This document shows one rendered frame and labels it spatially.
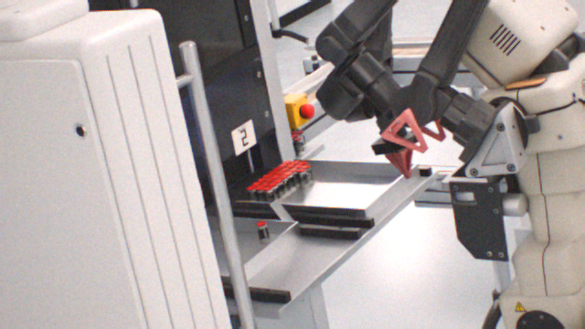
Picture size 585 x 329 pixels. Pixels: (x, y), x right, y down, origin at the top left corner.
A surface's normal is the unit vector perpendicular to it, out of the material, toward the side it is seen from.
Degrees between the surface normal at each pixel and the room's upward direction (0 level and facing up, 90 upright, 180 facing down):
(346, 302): 0
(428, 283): 0
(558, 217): 90
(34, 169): 90
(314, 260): 0
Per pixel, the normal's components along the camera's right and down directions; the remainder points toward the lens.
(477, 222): -0.52, 0.37
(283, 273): -0.18, -0.93
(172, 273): 0.82, 0.04
